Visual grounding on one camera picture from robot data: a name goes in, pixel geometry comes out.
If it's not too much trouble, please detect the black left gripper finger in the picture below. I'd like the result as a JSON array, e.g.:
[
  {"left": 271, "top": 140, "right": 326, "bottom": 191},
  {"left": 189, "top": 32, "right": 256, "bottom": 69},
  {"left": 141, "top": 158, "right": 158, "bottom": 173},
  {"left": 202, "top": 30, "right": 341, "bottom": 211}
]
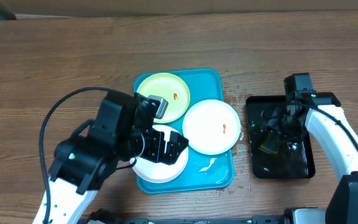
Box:
[
  {"left": 165, "top": 131, "right": 189, "bottom": 149},
  {"left": 160, "top": 146, "right": 186, "bottom": 165}
]

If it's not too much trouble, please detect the white plate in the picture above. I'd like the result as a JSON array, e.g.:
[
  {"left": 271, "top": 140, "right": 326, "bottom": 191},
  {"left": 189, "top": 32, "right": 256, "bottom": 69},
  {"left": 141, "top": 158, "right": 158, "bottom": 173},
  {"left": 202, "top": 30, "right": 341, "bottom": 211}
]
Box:
[
  {"left": 182, "top": 100, "right": 241, "bottom": 156},
  {"left": 130, "top": 125, "right": 189, "bottom": 184}
]

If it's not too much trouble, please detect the yellow-green sponge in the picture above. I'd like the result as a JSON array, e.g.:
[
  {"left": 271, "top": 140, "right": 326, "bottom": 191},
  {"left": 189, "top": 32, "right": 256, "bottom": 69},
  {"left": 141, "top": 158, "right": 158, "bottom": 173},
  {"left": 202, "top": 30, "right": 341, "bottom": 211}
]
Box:
[{"left": 259, "top": 131, "right": 280, "bottom": 154}]

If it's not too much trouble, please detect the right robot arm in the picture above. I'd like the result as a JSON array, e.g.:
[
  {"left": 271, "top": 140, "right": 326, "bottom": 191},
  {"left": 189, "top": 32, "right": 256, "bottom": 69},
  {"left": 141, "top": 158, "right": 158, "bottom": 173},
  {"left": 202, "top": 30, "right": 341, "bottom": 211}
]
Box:
[{"left": 262, "top": 93, "right": 358, "bottom": 223}]

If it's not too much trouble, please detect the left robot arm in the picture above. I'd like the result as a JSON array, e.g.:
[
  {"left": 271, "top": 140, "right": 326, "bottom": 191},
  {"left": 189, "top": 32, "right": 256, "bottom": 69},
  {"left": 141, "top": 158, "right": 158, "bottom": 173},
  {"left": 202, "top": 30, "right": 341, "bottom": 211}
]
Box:
[{"left": 34, "top": 88, "right": 188, "bottom": 223}]

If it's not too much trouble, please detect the teal plastic tray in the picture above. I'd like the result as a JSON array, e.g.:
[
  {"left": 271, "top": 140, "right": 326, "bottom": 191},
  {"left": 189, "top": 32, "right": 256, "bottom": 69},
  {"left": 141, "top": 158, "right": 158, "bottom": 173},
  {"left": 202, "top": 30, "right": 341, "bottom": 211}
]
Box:
[{"left": 137, "top": 68, "right": 234, "bottom": 194}]

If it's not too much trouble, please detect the black water tray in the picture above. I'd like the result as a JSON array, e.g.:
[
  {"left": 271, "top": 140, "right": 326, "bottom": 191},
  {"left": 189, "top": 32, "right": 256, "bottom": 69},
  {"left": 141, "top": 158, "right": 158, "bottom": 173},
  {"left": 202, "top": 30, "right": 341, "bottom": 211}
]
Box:
[{"left": 244, "top": 95, "right": 316, "bottom": 179}]

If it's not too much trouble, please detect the yellow-green plastic plate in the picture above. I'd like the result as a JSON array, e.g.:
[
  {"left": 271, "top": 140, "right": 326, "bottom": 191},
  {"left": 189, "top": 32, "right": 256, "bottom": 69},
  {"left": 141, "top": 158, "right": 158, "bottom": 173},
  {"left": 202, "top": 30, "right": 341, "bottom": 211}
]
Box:
[{"left": 136, "top": 73, "right": 190, "bottom": 123}]

